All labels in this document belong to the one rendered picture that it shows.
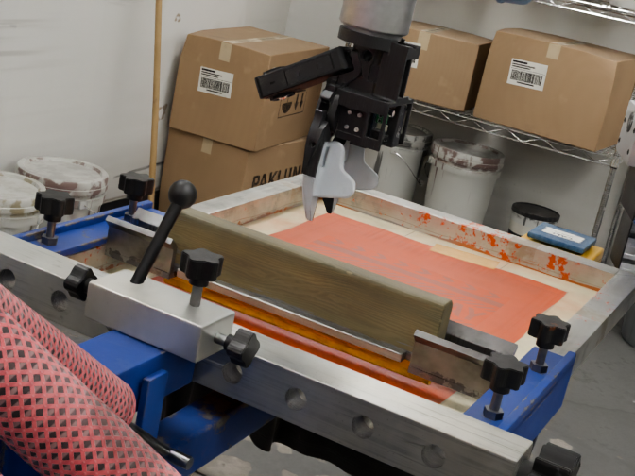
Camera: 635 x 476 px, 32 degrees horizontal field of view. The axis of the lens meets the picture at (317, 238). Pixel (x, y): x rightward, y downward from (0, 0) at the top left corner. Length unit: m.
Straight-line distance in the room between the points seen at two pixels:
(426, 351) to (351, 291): 0.11
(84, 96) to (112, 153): 0.34
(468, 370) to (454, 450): 0.24
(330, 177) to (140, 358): 0.34
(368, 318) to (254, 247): 0.16
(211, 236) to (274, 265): 0.09
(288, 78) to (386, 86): 0.11
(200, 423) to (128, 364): 0.21
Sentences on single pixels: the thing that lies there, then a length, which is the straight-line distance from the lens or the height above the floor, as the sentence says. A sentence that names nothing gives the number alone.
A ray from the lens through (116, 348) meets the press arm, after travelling 0.99.
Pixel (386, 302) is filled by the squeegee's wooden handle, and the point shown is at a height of 1.04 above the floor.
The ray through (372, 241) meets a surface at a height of 0.95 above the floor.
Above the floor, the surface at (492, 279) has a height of 0.95.
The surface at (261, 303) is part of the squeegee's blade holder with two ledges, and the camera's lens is 1.29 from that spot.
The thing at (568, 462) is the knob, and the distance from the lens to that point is 0.96.
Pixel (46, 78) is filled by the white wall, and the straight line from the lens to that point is 4.05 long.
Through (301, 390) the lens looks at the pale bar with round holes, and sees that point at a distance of 1.01.
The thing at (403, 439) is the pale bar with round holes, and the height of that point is 1.02.
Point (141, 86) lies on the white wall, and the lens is 4.52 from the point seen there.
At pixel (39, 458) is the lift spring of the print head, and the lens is 0.60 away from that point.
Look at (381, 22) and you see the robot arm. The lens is 1.17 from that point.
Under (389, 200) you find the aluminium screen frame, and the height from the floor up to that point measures 0.99.
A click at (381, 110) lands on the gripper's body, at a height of 1.25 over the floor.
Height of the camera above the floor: 1.45
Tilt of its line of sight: 17 degrees down
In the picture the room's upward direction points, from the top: 12 degrees clockwise
